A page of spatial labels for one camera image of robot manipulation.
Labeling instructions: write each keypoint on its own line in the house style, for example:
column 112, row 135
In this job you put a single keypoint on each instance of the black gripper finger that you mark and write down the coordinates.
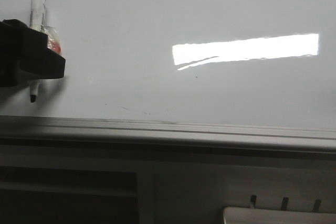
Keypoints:
column 25, row 55

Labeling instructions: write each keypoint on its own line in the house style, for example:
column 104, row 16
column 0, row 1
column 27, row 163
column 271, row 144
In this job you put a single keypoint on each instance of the red magnet taped to marker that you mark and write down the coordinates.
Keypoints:
column 53, row 42

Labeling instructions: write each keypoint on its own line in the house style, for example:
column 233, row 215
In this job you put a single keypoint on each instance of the white whiteboard marker black tip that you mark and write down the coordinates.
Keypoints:
column 37, row 22

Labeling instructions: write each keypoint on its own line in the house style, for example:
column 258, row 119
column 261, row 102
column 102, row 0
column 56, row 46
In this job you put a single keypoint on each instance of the white tray at bottom right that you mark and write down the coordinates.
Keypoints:
column 250, row 215

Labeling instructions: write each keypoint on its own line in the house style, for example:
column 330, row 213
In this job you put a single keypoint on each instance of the dark hook left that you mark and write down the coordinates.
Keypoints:
column 253, row 199

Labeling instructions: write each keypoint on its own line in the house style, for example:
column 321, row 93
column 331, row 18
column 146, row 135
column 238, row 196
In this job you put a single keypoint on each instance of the dark hook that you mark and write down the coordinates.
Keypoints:
column 284, row 204
column 253, row 199
column 316, row 205

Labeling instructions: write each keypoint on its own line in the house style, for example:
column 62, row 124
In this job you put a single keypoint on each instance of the dark hook middle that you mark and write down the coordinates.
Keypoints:
column 284, row 204

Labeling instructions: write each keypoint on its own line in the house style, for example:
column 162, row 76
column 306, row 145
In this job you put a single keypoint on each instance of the dark hook right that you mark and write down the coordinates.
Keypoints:
column 316, row 205

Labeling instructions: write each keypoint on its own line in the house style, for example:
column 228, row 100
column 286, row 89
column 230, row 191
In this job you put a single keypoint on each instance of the white whiteboard with grey frame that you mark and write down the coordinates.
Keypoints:
column 238, row 73

